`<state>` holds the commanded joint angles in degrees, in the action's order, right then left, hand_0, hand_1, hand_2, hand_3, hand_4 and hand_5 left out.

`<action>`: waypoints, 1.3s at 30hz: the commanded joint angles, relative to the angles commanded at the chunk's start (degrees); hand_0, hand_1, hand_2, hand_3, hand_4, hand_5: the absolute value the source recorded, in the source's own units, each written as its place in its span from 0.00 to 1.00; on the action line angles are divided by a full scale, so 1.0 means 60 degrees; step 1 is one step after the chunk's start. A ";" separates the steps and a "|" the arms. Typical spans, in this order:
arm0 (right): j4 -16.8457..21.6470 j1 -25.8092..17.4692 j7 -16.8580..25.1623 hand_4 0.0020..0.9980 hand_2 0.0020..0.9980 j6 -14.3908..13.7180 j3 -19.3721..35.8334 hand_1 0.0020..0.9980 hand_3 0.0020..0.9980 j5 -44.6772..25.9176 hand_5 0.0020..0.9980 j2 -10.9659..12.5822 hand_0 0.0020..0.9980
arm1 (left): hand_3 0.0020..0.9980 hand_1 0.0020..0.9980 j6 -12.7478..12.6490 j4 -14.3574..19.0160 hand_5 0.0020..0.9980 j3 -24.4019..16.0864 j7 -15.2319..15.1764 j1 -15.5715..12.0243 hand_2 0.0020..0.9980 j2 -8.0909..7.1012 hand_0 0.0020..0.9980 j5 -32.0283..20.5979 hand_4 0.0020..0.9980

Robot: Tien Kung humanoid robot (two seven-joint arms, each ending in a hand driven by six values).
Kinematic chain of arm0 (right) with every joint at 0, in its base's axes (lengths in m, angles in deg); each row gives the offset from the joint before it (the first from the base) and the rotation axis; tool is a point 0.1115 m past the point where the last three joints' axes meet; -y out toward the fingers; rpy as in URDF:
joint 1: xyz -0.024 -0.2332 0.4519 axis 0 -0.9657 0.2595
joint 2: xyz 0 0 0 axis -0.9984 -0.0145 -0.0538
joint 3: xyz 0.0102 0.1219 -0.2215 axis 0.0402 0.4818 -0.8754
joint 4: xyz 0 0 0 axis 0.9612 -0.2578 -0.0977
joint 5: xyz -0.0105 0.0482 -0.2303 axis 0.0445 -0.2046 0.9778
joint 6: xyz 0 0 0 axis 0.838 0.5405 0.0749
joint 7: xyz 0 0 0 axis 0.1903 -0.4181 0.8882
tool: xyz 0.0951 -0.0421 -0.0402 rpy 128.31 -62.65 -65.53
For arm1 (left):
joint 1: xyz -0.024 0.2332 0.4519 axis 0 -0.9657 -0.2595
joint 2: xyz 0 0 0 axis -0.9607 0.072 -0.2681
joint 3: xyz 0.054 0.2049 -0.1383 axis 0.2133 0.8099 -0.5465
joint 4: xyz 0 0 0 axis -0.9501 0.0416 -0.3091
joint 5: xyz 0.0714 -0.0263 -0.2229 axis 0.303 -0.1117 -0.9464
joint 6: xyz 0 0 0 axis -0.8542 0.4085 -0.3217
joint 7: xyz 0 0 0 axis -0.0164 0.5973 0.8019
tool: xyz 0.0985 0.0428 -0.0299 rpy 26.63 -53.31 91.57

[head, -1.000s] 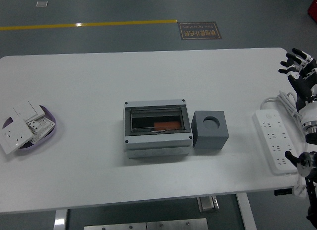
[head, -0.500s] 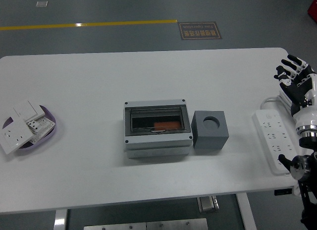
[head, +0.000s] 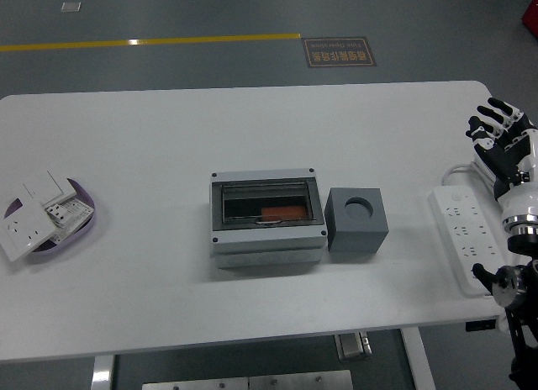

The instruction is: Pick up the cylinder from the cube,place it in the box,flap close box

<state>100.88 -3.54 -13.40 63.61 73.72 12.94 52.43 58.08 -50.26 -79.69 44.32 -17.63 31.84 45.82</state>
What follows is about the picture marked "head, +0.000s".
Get white table leg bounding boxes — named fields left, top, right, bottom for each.
left=90, top=355, right=115, bottom=390
left=398, top=327, right=436, bottom=390

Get white wall socket plate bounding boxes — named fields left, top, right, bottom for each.
left=0, top=198, right=58, bottom=263

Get small white socket module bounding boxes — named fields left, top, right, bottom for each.
left=44, top=203, right=71, bottom=227

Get grey enclosure box clear lid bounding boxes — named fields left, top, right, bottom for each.
left=208, top=167, right=328, bottom=270

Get orange cylinder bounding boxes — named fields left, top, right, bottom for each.
left=260, top=204, right=306, bottom=221

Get white power strip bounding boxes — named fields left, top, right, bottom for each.
left=428, top=185, right=512, bottom=298

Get white perforated panel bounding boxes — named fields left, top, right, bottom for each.
left=50, top=196, right=93, bottom=244

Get brown floor sign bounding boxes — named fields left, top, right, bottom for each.
left=303, top=37, right=377, bottom=68

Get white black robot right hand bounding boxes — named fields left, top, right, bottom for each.
left=464, top=96, right=538, bottom=225

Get black table label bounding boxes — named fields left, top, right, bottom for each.
left=464, top=319, right=497, bottom=332

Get grey metal table bracket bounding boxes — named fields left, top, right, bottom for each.
left=335, top=331, right=373, bottom=361

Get purple tray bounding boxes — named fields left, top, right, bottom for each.
left=3, top=177, right=97, bottom=263

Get grey cube with round hole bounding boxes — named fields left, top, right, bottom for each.
left=324, top=187, right=388, bottom=253

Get grey metal base plate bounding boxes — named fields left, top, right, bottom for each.
left=141, top=369, right=354, bottom=390

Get white wall switch plate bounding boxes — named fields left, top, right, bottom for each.
left=12, top=169, right=79, bottom=208

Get red object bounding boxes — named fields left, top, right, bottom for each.
left=520, top=0, right=538, bottom=29

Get yellow floor tape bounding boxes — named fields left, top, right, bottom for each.
left=0, top=32, right=302, bottom=53

